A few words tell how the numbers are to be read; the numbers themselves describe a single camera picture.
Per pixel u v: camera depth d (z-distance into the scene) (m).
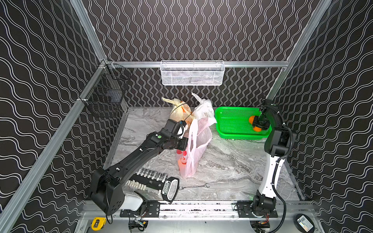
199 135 0.86
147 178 0.84
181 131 0.65
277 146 0.64
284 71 0.95
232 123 1.10
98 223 0.69
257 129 1.00
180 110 0.98
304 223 0.70
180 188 0.81
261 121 0.90
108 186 0.40
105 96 0.94
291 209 0.76
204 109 1.00
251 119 1.07
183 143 0.70
